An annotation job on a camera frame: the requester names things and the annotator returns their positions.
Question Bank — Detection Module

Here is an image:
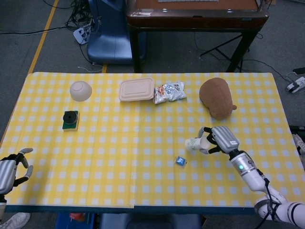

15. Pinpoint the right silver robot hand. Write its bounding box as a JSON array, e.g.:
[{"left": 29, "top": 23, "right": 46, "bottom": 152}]
[{"left": 197, "top": 125, "right": 240, "bottom": 155}]

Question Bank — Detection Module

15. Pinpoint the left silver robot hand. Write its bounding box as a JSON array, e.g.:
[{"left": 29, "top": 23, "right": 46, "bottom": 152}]
[{"left": 0, "top": 147, "right": 34, "bottom": 195}]

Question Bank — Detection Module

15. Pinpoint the white floral paper cup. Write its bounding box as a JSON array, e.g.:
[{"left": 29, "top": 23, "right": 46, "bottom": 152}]
[{"left": 185, "top": 135, "right": 212, "bottom": 152}]

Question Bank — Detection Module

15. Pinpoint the brown plush capybara toy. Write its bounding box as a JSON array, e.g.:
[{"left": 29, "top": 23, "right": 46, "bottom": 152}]
[{"left": 199, "top": 77, "right": 238, "bottom": 119}]

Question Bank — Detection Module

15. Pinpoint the white shoe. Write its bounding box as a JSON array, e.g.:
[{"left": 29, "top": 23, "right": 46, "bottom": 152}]
[{"left": 0, "top": 212, "right": 31, "bottom": 229}]

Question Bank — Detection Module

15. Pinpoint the small blue wrapped packet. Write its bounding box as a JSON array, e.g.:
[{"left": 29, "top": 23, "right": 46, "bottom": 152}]
[{"left": 175, "top": 156, "right": 188, "bottom": 167}]

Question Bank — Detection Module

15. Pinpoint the silver snack bag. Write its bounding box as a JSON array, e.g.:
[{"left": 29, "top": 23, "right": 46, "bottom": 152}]
[{"left": 153, "top": 81, "right": 187, "bottom": 105}]

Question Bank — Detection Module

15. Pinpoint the blue plastic crate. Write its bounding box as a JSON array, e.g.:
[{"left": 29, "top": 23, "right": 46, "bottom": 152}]
[{"left": 56, "top": 212, "right": 96, "bottom": 229}]

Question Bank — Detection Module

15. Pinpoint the yellow green sponge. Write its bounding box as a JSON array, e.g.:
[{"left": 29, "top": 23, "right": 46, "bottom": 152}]
[{"left": 62, "top": 110, "right": 81, "bottom": 132}]

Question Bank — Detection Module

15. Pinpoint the black round disc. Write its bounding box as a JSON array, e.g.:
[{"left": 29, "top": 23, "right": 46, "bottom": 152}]
[{"left": 63, "top": 111, "right": 78, "bottom": 125}]

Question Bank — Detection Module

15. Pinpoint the beige lidded food container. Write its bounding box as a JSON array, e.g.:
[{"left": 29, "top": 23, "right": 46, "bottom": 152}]
[{"left": 119, "top": 77, "right": 155, "bottom": 103}]

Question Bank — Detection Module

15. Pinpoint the yellow checked tablecloth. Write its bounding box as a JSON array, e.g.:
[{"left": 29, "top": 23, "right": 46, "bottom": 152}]
[{"left": 0, "top": 71, "right": 305, "bottom": 208}]

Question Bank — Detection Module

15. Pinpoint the white upturned bowl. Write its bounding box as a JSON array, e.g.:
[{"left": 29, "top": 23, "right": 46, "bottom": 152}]
[{"left": 70, "top": 80, "right": 93, "bottom": 103}]

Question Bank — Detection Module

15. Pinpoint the dark wooden mahjong table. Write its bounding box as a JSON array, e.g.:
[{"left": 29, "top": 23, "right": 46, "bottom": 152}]
[{"left": 125, "top": 0, "right": 270, "bottom": 73}]

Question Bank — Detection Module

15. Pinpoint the blue plastic chair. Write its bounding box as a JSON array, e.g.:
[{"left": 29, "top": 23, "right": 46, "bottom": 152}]
[{"left": 87, "top": 0, "right": 146, "bottom": 65}]

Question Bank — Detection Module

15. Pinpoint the white power strip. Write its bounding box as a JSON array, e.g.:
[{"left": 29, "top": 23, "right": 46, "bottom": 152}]
[{"left": 73, "top": 25, "right": 92, "bottom": 45}]

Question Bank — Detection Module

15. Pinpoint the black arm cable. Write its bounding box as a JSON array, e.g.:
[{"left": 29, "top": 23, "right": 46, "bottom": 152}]
[{"left": 247, "top": 167, "right": 282, "bottom": 229}]

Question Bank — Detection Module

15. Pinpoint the white floor cable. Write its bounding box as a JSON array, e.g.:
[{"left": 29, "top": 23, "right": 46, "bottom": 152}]
[{"left": 78, "top": 62, "right": 105, "bottom": 73}]

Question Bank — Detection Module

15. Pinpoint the long black floor cable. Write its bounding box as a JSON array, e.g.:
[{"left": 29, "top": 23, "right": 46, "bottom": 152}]
[{"left": 0, "top": 25, "right": 72, "bottom": 36}]

